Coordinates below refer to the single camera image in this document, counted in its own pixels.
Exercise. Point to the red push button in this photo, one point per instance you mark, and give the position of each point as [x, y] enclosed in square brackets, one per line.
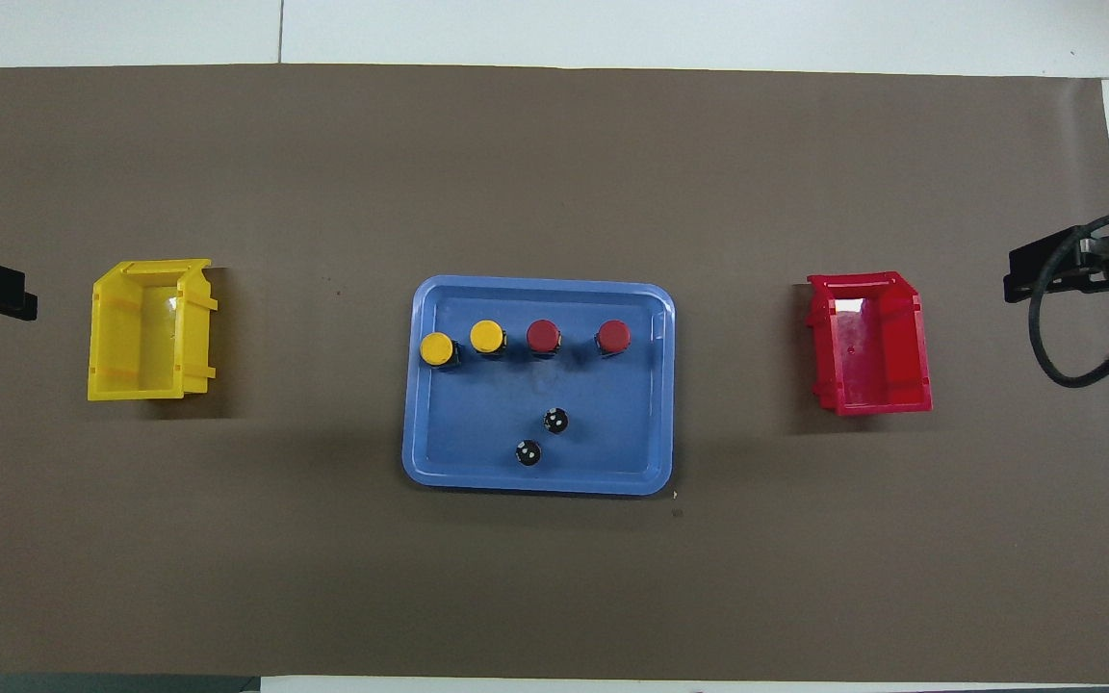
[612, 336]
[543, 336]

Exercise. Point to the yellow push button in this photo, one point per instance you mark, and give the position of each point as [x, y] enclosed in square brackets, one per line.
[487, 336]
[436, 347]

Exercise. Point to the blue plastic tray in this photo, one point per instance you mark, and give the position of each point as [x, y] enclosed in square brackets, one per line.
[477, 423]

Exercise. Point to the yellow plastic bin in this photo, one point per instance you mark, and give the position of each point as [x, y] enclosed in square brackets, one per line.
[104, 380]

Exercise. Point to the red plastic bin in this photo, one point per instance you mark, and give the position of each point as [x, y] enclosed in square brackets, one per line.
[911, 385]

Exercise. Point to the brown paper table mat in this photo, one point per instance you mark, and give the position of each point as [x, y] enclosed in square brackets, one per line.
[323, 577]

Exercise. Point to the small black switch component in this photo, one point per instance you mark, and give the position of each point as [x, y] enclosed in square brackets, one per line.
[554, 421]
[528, 452]

